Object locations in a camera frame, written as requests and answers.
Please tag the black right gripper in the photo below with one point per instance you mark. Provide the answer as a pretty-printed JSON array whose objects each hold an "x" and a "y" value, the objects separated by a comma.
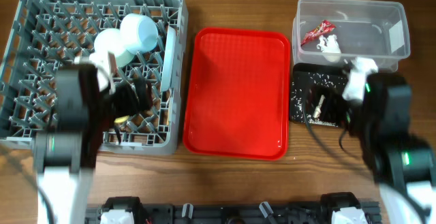
[{"x": 334, "y": 98}]

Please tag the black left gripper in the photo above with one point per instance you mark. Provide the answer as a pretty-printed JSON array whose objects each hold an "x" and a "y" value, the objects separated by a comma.
[{"x": 144, "y": 90}]

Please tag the light blue plate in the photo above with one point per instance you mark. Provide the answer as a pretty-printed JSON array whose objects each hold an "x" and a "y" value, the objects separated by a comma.
[{"x": 168, "y": 59}]

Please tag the yellow plastic cup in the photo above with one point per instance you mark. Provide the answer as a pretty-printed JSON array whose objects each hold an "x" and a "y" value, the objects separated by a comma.
[{"x": 121, "y": 120}]

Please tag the light blue bowl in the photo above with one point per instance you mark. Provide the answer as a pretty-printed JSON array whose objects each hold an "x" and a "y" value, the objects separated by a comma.
[{"x": 139, "y": 33}]

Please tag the green bowl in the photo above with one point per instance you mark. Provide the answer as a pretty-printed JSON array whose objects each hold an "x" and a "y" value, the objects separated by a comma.
[{"x": 110, "y": 40}]

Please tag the wooden chopstick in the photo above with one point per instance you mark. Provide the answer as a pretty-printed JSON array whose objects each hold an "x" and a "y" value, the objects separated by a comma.
[{"x": 169, "y": 114}]

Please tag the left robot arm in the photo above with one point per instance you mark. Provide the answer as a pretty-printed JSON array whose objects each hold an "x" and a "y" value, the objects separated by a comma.
[{"x": 64, "y": 154}]

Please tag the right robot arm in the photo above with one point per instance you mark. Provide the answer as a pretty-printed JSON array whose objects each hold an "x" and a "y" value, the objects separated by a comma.
[{"x": 402, "y": 164}]

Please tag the black food waste tray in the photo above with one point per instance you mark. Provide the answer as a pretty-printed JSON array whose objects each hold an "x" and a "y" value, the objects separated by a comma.
[{"x": 319, "y": 69}]

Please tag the clear plastic waste bin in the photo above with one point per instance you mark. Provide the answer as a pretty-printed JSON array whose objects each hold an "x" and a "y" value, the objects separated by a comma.
[{"x": 376, "y": 30}]

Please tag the grey dishwasher rack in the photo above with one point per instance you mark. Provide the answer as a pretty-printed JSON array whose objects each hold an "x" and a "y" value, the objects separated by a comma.
[{"x": 49, "y": 33}]

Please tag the rice and food scraps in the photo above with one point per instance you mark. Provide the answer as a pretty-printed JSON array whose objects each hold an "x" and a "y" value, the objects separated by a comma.
[{"x": 301, "y": 78}]

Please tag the crumpled white tissue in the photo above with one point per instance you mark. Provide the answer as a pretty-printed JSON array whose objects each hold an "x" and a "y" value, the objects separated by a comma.
[{"x": 330, "y": 46}]

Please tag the red snack wrapper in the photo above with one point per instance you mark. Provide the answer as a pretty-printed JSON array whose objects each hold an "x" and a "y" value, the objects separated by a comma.
[{"x": 323, "y": 28}]

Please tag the red serving tray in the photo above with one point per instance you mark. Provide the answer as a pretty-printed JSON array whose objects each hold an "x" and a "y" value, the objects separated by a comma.
[{"x": 238, "y": 97}]

